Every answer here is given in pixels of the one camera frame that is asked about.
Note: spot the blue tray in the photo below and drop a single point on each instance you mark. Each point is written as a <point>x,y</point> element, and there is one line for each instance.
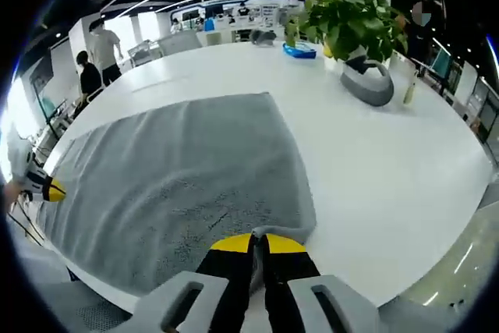
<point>299,52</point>

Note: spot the grey towel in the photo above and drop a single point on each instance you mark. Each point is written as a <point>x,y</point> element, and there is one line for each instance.
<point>175,161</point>

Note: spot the grey headset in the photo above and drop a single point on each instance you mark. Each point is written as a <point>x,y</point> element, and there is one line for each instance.
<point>263,37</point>

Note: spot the grey round plant pot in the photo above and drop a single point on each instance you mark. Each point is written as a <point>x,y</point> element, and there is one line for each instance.
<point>368,85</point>

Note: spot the small green plant vase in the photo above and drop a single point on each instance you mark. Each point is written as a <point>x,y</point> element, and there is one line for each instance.
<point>291,30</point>

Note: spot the green leafy plant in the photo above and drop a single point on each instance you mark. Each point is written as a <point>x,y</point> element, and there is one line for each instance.
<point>351,21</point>

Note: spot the person's left hand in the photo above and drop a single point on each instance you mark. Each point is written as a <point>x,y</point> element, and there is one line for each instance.
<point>11,196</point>

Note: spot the white office chair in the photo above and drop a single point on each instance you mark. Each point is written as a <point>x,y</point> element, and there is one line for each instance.
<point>142,52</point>

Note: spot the grey mesh office chair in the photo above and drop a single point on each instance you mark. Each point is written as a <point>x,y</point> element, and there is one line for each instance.
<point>89,309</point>

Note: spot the clear glass bottle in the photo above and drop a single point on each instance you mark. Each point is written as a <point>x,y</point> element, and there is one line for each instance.
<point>410,89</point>

